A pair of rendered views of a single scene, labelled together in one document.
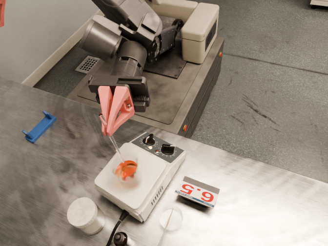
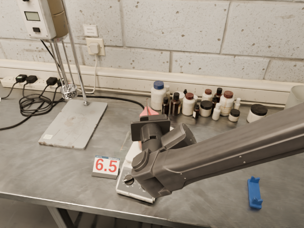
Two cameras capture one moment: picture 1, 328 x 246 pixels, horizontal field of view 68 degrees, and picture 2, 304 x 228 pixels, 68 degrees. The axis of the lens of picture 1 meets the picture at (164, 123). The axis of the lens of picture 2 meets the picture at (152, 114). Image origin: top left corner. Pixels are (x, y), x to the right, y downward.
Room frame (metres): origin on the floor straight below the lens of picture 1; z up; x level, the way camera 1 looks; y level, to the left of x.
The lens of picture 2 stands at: (0.72, -0.09, 1.42)
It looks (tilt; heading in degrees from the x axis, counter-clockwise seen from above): 39 degrees down; 158
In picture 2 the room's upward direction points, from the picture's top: straight up
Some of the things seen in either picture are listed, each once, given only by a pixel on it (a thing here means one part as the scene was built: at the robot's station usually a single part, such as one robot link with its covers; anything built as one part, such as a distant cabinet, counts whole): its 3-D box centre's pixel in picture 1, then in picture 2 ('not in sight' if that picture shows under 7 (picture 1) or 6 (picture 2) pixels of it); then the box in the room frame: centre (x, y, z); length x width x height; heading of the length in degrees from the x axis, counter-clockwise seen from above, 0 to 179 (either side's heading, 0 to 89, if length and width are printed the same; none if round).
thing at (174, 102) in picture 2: not in sight; (175, 103); (0.00, 0.32, 0.80); 0.04 x 0.04 x 0.11
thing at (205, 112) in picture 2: not in sight; (205, 108); (0.05, 0.44, 0.78); 0.05 x 0.05 x 0.06
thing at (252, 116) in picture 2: not in sight; (257, 114); (0.18, 0.62, 0.79); 0.07 x 0.07 x 0.07
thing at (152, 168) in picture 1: (130, 173); (147, 150); (0.24, 0.09, 0.83); 0.12 x 0.12 x 0.01; 51
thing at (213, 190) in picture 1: (197, 191); (105, 166); (0.20, -0.05, 0.77); 0.09 x 0.06 x 0.04; 59
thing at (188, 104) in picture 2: not in sight; (188, 103); (0.02, 0.37, 0.80); 0.06 x 0.06 x 0.10
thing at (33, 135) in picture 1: (38, 125); (255, 191); (0.47, 0.37, 0.77); 0.10 x 0.03 x 0.04; 144
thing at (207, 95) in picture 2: not in sight; (206, 97); (0.00, 0.48, 0.79); 0.05 x 0.05 x 0.09
